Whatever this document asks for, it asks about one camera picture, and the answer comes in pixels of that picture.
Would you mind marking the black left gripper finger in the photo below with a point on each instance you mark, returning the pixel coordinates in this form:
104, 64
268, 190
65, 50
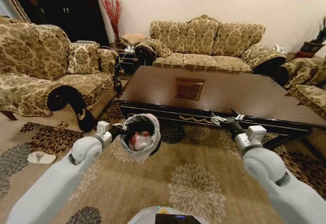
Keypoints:
123, 126

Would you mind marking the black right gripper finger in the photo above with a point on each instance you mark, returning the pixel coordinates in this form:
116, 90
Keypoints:
217, 120
239, 117

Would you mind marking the black trash bin white liner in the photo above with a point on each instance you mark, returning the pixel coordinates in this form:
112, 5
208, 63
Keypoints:
155, 132

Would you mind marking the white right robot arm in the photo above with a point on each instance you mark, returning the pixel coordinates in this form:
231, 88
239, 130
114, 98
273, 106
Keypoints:
265, 168

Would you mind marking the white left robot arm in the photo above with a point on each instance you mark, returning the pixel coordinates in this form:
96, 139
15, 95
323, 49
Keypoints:
51, 178

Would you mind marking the red white crumpled trash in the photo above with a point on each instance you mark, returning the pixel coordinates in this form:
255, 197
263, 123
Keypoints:
139, 140

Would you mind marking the dark wooden coffee table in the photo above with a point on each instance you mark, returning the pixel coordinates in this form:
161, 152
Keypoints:
229, 91

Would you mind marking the beige floral rug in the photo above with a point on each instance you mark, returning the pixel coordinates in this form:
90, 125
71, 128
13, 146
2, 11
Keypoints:
142, 183

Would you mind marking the dark wooden side table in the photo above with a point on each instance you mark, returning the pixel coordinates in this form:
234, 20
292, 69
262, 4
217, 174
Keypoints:
127, 61

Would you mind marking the white power strip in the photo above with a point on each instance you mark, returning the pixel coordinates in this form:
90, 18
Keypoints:
129, 49

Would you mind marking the floral armchair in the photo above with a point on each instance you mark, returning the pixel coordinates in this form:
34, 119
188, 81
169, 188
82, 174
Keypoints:
309, 81

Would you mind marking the small white device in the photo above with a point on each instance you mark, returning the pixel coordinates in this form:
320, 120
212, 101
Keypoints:
278, 49

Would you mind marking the white slipper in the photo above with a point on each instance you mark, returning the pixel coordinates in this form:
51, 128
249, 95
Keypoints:
40, 157

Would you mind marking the floral three-seat sofa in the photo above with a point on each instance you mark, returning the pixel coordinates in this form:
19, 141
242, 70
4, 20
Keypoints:
203, 35

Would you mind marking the beige cushion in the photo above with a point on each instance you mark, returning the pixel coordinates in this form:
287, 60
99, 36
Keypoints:
133, 39

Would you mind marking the white robot front shell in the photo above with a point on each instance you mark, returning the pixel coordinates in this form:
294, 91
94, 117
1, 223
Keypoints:
146, 215

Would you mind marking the floral two-seat sofa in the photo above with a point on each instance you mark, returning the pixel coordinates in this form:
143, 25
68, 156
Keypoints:
38, 56

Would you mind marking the green potted plant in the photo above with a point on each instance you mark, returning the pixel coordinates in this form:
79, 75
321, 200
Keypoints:
317, 39

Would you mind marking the red branch decoration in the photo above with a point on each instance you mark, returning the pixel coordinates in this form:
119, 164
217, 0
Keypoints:
113, 12

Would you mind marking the dark wooden cabinet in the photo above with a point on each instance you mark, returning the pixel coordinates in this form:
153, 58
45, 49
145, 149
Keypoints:
63, 2

